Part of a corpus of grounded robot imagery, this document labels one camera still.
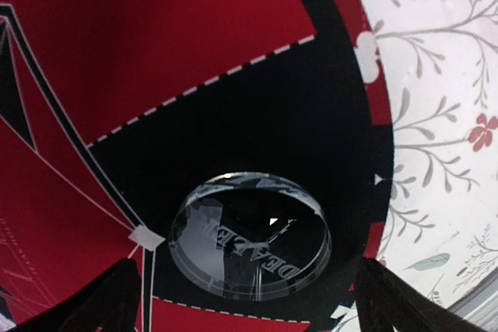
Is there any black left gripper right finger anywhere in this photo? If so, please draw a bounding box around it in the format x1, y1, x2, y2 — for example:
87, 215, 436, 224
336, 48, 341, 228
354, 257, 482, 332

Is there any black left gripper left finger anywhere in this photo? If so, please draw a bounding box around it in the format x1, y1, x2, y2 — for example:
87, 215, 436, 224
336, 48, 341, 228
12, 258, 141, 332

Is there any round red black poker mat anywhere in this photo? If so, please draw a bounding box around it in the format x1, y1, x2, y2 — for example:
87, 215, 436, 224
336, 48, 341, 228
1, 0, 394, 331

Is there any floral white table cloth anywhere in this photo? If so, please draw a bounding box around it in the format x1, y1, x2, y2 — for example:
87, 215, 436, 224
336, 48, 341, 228
330, 0, 498, 332

